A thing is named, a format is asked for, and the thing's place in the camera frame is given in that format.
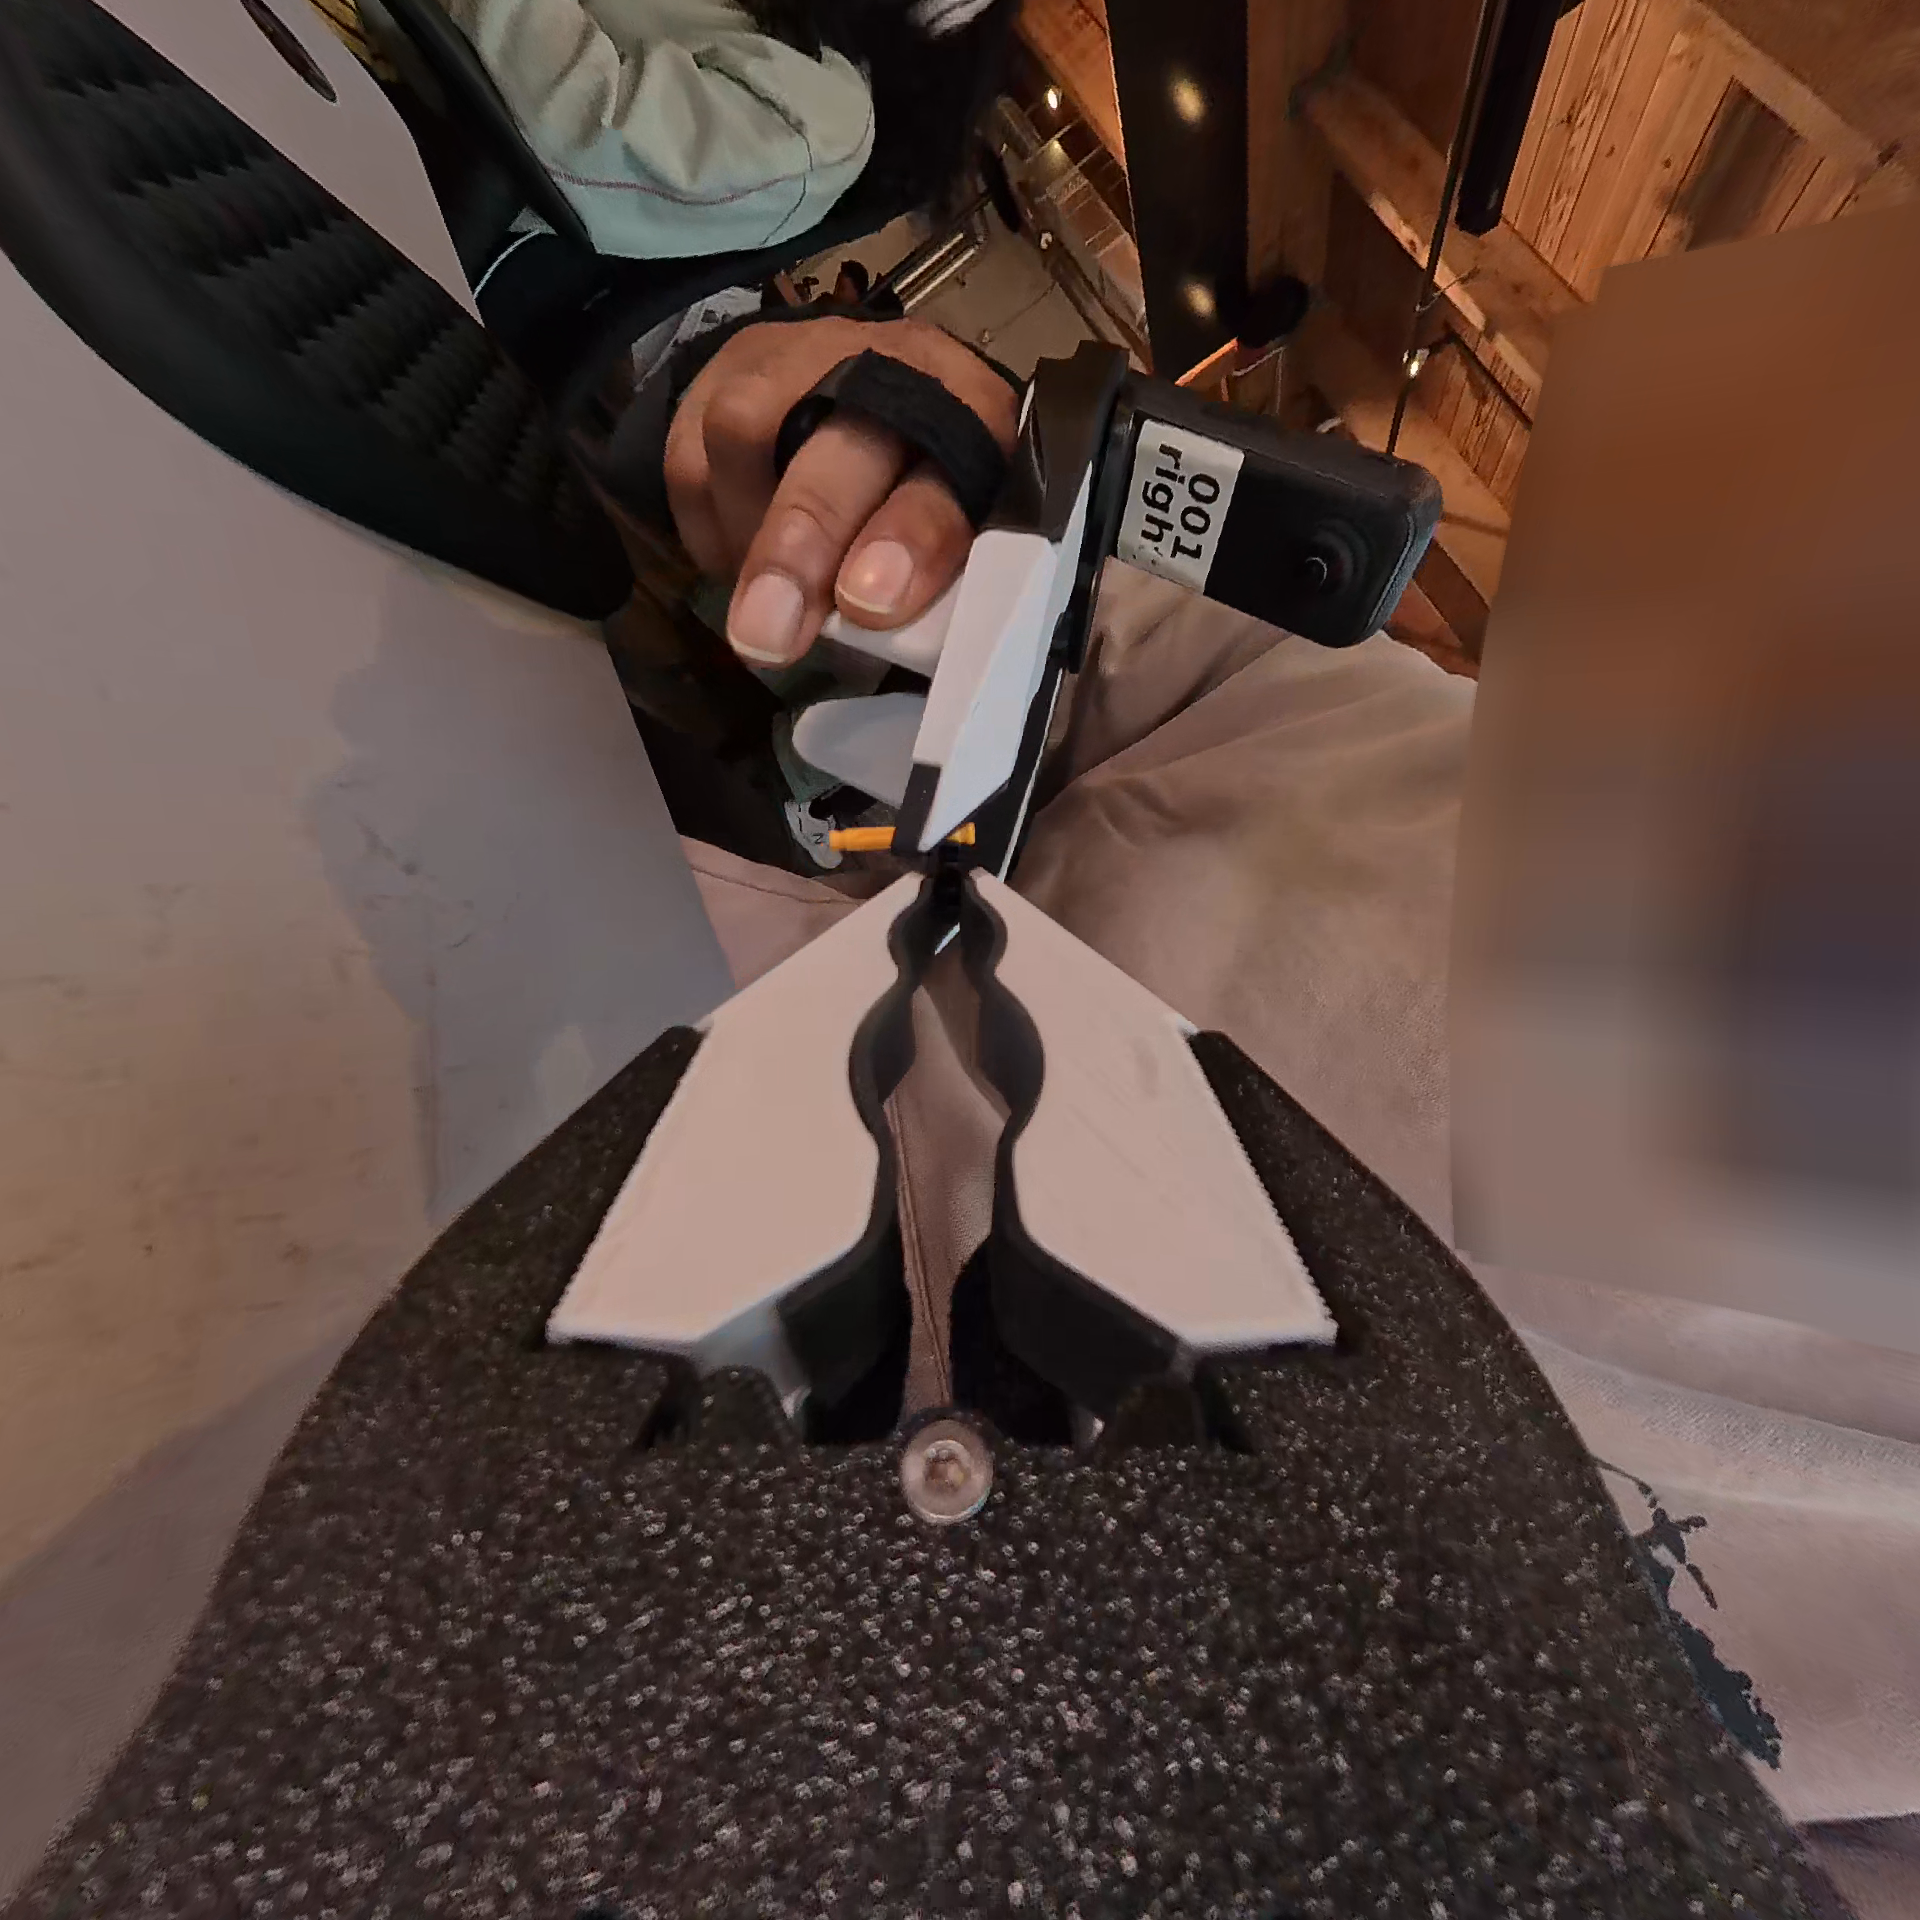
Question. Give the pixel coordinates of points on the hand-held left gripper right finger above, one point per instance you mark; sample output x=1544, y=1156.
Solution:
x=1171, y=1184

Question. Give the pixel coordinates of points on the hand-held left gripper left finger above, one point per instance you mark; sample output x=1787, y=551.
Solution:
x=720, y=1184

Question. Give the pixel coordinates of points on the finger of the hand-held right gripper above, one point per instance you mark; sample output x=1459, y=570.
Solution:
x=1037, y=781
x=984, y=676

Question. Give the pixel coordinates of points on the black snowflake connector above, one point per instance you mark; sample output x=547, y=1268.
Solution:
x=945, y=885

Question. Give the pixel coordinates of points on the short orange toy rod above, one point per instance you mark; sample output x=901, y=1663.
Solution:
x=863, y=843

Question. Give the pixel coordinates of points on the person's right hand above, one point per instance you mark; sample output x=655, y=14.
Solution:
x=727, y=442

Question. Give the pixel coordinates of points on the person's beige shirt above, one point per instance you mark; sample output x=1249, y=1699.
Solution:
x=1276, y=902

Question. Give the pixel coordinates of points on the black pillar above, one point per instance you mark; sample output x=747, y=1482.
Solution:
x=1161, y=224

